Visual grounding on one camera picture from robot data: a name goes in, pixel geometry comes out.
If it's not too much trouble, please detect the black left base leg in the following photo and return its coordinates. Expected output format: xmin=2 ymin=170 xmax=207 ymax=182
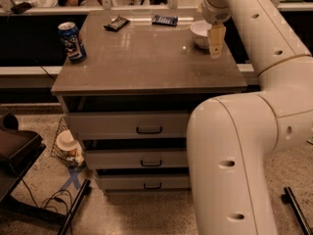
xmin=57 ymin=179 xmax=91 ymax=235

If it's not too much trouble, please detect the middle grey drawer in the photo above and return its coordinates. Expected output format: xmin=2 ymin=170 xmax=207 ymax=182
xmin=85 ymin=149 xmax=188 ymax=169

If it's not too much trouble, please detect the grey drawer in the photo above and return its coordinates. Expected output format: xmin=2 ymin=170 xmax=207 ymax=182
xmin=95 ymin=174 xmax=190 ymax=191
xmin=85 ymin=149 xmax=188 ymax=169
xmin=65 ymin=112 xmax=189 ymax=140

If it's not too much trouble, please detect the bottom grey drawer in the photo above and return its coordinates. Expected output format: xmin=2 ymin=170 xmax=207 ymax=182
xmin=95 ymin=174 xmax=190 ymax=191

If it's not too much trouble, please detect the wire mesh waste basket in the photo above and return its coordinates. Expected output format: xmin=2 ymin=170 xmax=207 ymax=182
xmin=51 ymin=117 xmax=84 ymax=167

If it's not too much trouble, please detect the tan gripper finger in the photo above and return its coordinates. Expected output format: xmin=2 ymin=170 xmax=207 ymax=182
xmin=207 ymin=23 xmax=226 ymax=59

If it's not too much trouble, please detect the black device on ledge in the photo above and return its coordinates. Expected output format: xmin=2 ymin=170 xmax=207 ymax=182
xmin=11 ymin=2 xmax=32 ymax=15

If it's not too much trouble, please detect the white ceramic bowl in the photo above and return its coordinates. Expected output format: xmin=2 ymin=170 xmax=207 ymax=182
xmin=190 ymin=21 xmax=212 ymax=49

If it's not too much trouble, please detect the black floor cable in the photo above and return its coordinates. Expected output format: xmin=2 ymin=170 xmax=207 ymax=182
xmin=19 ymin=176 xmax=74 ymax=235

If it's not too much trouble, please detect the top grey drawer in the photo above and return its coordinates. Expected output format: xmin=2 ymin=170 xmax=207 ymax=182
xmin=65 ymin=112 xmax=189 ymax=140

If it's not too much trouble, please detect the blue tape cross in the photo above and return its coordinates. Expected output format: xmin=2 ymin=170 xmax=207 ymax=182
xmin=61 ymin=166 xmax=83 ymax=190

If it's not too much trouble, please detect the black right base leg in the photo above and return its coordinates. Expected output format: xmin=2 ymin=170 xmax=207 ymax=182
xmin=281 ymin=187 xmax=313 ymax=235

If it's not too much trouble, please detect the blue snack packet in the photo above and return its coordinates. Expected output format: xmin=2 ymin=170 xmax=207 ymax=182
xmin=152 ymin=15 xmax=178 ymax=26

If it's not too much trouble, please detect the blue pepsi can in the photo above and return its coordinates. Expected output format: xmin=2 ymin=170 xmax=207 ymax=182
xmin=58 ymin=22 xmax=87 ymax=64

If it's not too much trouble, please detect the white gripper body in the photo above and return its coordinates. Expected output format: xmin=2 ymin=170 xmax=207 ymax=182
xmin=198 ymin=0 xmax=231 ymax=24

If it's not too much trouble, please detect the grey drawer cabinet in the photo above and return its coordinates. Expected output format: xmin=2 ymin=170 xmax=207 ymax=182
xmin=52 ymin=9 xmax=246 ymax=178

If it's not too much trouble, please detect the black base leg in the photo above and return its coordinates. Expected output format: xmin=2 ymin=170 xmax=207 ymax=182
xmin=281 ymin=187 xmax=313 ymax=235
xmin=57 ymin=179 xmax=91 ymax=235

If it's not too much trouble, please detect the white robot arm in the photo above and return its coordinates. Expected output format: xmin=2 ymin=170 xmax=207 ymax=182
xmin=187 ymin=0 xmax=313 ymax=235

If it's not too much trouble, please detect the dark snack bar wrapper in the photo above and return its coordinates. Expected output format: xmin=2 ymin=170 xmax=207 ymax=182
xmin=104 ymin=16 xmax=130 ymax=32

